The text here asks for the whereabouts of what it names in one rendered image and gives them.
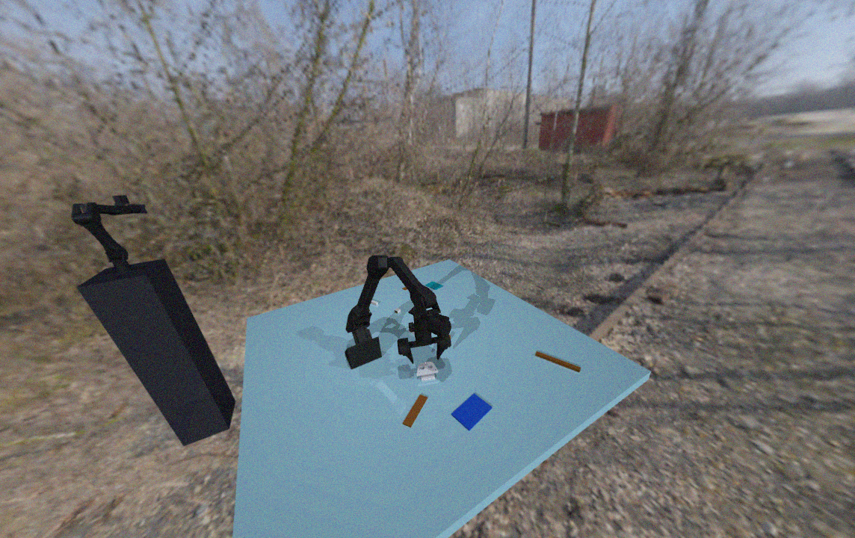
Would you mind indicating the blue flat plate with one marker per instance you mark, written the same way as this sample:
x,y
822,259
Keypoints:
x,y
471,411

